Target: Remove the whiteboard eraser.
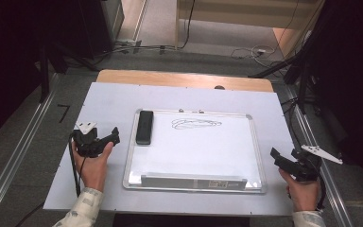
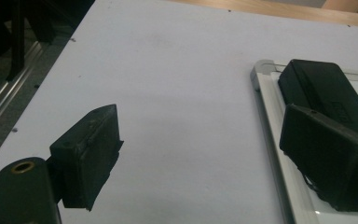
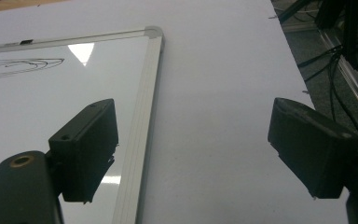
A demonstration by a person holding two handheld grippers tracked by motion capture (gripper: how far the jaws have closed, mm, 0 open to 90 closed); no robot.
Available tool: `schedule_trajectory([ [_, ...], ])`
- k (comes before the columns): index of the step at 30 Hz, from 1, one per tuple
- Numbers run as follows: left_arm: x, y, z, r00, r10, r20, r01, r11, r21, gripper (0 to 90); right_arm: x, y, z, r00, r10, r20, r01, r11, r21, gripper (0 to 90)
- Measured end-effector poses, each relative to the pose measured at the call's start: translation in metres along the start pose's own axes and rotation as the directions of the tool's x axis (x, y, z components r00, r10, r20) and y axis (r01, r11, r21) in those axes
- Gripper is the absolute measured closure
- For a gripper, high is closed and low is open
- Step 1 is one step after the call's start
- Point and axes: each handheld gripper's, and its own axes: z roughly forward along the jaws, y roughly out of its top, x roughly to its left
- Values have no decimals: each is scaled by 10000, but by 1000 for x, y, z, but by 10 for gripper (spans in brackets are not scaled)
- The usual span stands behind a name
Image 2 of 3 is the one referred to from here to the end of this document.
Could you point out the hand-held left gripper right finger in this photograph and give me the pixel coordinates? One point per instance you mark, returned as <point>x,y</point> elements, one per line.
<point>329,155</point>

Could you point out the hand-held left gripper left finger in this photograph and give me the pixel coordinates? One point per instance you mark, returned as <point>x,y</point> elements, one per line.
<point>84,155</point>

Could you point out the black whiteboard eraser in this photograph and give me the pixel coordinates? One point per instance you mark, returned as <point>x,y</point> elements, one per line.
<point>317,81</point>

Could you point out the white whiteboard with metal frame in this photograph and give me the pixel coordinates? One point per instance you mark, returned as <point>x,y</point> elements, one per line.
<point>273,102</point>

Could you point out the white table cover sheet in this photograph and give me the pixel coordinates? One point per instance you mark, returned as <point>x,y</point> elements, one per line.
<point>183,93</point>

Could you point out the black metal stand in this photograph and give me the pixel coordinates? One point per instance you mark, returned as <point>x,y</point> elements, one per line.
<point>17,46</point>

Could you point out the wooden table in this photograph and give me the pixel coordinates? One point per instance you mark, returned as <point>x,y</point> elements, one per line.
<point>292,9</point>

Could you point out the metal floor rail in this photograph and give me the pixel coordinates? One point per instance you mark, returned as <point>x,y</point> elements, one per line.
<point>0,99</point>

